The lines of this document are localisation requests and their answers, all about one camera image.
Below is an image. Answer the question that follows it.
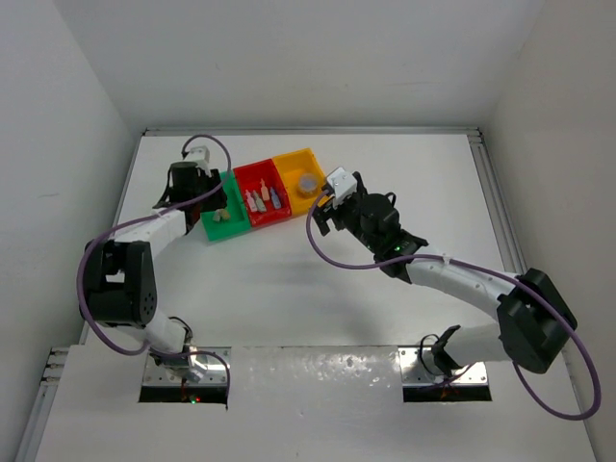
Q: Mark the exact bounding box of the aluminium frame rail right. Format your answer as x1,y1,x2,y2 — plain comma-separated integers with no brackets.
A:
467,129,528,273

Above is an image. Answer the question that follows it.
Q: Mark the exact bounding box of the green correction tape case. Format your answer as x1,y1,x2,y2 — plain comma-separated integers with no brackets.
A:
253,191,267,213

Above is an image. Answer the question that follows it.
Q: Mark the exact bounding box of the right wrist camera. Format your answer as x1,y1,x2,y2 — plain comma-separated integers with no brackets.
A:
323,167,358,209

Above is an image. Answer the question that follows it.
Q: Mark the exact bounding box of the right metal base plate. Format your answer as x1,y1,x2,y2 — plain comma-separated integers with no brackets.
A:
398,345,488,388

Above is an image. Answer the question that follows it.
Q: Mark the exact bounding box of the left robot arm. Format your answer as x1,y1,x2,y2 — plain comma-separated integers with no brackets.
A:
82,161,227,381

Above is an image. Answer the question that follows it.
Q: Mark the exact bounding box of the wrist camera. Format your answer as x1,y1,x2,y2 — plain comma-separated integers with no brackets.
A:
323,167,358,209
183,145,212,177

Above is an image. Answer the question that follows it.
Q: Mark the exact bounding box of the green plastic bin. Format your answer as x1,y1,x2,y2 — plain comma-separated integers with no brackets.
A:
201,172,251,243

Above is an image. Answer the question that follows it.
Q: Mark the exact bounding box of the metal base plate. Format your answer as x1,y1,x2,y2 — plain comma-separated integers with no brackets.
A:
141,346,232,388
398,345,488,388

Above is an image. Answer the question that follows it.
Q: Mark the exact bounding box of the aluminium frame rail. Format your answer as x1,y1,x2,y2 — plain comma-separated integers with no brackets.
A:
142,126,482,137
467,129,528,273

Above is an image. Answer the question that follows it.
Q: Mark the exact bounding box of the aluminium frame rail back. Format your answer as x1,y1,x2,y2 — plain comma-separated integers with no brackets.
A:
142,126,482,137

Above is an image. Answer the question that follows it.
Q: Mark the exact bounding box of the pink correction tape case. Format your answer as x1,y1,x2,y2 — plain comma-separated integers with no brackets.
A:
244,190,259,213

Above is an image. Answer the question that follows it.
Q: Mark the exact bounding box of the blue correction tape case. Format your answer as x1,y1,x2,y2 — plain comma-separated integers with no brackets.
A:
269,187,282,210

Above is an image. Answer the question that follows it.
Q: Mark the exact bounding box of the yellow plastic bin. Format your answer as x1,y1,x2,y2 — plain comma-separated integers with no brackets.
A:
272,148,325,216

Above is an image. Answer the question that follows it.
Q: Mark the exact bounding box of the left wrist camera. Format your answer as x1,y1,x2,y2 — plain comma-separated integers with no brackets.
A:
183,145,212,177

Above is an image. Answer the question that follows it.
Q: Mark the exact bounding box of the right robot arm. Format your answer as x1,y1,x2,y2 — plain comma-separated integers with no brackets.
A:
308,167,578,377

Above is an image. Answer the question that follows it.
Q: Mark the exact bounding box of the red plastic bin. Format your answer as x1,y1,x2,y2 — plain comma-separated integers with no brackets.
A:
234,159,292,228

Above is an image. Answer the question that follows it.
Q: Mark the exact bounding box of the round tape roll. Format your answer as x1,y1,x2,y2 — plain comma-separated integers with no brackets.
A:
297,172,320,197

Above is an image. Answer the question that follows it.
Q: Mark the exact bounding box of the orange correction tape case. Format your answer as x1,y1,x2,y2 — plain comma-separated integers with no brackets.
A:
260,179,270,201

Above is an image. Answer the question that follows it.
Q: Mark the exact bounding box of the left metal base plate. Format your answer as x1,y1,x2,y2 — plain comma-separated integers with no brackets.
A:
141,346,232,388

